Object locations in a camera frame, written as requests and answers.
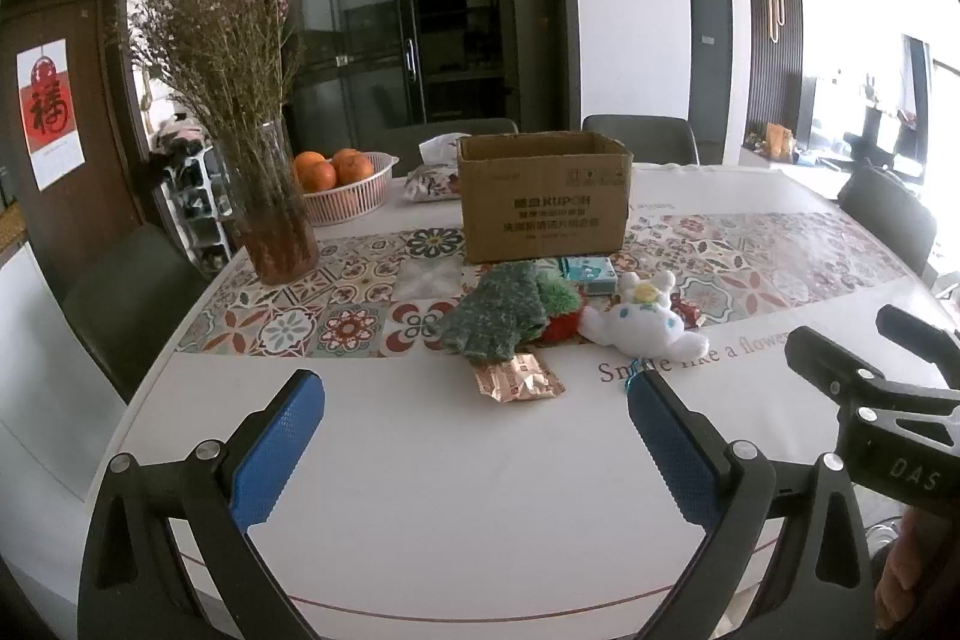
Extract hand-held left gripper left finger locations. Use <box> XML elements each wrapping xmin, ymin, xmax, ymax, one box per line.
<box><xmin>77</xmin><ymin>368</ymin><xmax>327</xmax><ymax>640</ymax></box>

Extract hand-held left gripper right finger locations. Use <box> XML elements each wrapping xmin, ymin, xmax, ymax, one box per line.
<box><xmin>626</xmin><ymin>368</ymin><xmax>878</xmax><ymax>640</ymax></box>

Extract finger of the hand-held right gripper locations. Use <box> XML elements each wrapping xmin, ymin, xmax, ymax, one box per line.
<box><xmin>876</xmin><ymin>304</ymin><xmax>960</xmax><ymax>375</ymax></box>
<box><xmin>784</xmin><ymin>325</ymin><xmax>890</xmax><ymax>405</ymax></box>

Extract white plush toy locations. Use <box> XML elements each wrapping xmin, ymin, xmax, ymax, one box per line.
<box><xmin>577</xmin><ymin>269</ymin><xmax>710</xmax><ymax>360</ymax></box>

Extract red strawberry plush toy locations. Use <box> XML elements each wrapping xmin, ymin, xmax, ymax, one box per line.
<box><xmin>534</xmin><ymin>276</ymin><xmax>595</xmax><ymax>345</ymax></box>

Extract teal tissue packet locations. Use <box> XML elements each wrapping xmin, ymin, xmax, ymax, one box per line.
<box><xmin>559</xmin><ymin>256</ymin><xmax>620</xmax><ymax>298</ymax></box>

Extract green knit glove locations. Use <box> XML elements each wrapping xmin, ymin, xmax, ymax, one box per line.
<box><xmin>461</xmin><ymin>261</ymin><xmax>542</xmax><ymax>365</ymax></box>
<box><xmin>424</xmin><ymin>293</ymin><xmax>481</xmax><ymax>356</ymax></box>

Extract brown cardboard box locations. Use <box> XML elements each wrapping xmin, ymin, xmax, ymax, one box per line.
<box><xmin>456</xmin><ymin>130</ymin><xmax>635</xmax><ymax>265</ymax></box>

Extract person's right hand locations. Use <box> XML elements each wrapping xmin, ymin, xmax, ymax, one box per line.
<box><xmin>872</xmin><ymin>505</ymin><xmax>935</xmax><ymax>640</ymax></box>

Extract grey dining chair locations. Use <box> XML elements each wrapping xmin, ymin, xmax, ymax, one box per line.
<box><xmin>61</xmin><ymin>224</ymin><xmax>211</xmax><ymax>402</ymax></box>
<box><xmin>581</xmin><ymin>113</ymin><xmax>700</xmax><ymax>166</ymax></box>
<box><xmin>360</xmin><ymin>117</ymin><xmax>520</xmax><ymax>175</ymax></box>
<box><xmin>838</xmin><ymin>164</ymin><xmax>938</xmax><ymax>278</ymax></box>

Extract copper foil snack packet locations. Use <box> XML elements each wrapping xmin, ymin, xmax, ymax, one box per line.
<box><xmin>472</xmin><ymin>351</ymin><xmax>566</xmax><ymax>407</ymax></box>

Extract low white media cabinet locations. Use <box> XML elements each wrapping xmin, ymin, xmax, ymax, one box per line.
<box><xmin>739</xmin><ymin>143</ymin><xmax>863</xmax><ymax>200</ymax></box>

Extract glass vase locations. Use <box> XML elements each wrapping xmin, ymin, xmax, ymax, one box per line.
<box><xmin>216</xmin><ymin>119</ymin><xmax>320</xmax><ymax>286</ymax></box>

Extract orange paper bag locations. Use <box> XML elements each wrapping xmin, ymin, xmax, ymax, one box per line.
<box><xmin>763</xmin><ymin>122</ymin><xmax>798</xmax><ymax>162</ymax></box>

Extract white shoe rack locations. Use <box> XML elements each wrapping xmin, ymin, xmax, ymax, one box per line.
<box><xmin>148</xmin><ymin>115</ymin><xmax>235</xmax><ymax>275</ymax></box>

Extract white plastic fruit basket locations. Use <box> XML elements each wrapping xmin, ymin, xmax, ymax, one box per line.
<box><xmin>296</xmin><ymin>151</ymin><xmax>401</xmax><ymax>227</ymax></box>

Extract orange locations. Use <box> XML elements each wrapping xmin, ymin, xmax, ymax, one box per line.
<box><xmin>292</xmin><ymin>151</ymin><xmax>337</xmax><ymax>193</ymax></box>
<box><xmin>331</xmin><ymin>148</ymin><xmax>375</xmax><ymax>186</ymax></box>

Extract brown wooden door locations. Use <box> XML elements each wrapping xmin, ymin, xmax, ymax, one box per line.
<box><xmin>0</xmin><ymin>0</ymin><xmax>164</xmax><ymax>305</ymax></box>

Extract floral tissue box cover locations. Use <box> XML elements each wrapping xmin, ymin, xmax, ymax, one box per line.
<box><xmin>405</xmin><ymin>164</ymin><xmax>462</xmax><ymax>205</ymax></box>

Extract dark grey door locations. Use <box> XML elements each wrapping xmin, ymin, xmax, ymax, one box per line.
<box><xmin>688</xmin><ymin>0</ymin><xmax>735</xmax><ymax>166</ymax></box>

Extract white tissue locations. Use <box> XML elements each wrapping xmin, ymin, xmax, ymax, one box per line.
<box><xmin>418</xmin><ymin>134</ymin><xmax>470</xmax><ymax>166</ymax></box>

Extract dried flower bunch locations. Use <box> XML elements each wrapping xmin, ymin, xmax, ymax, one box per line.
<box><xmin>112</xmin><ymin>0</ymin><xmax>308</xmax><ymax>236</ymax></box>

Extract red and white wall calendar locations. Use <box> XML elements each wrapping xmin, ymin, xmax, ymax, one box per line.
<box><xmin>16</xmin><ymin>40</ymin><xmax>90</xmax><ymax>192</ymax></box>

